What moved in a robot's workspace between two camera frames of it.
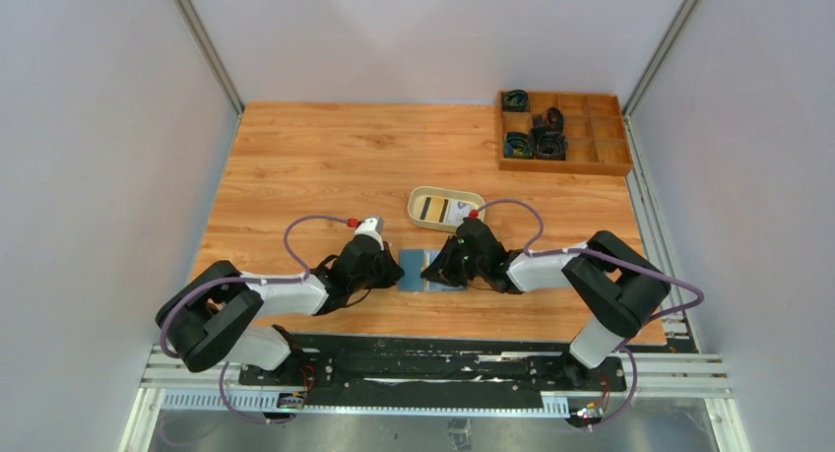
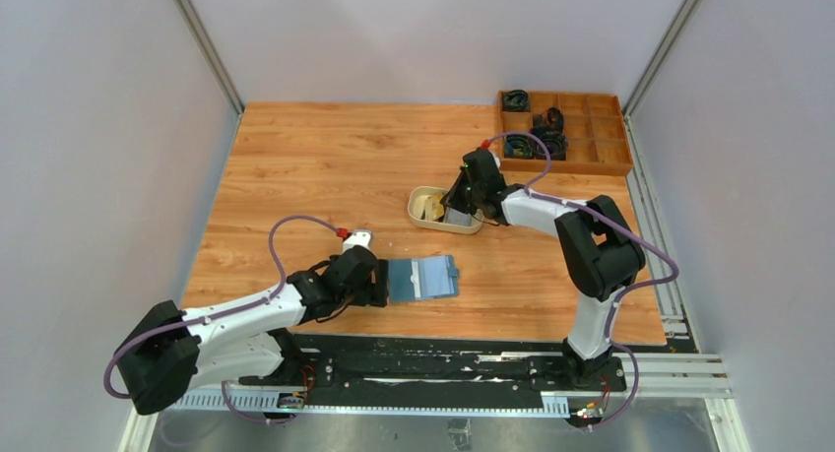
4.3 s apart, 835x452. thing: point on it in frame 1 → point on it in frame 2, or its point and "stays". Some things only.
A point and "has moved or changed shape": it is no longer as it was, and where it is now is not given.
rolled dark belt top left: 516,100 stays
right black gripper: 453,263 → 461,197
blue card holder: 414,262 has moved or changed shape
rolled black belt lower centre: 547,144 stays
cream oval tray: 442,209 stays
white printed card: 457,211 stays
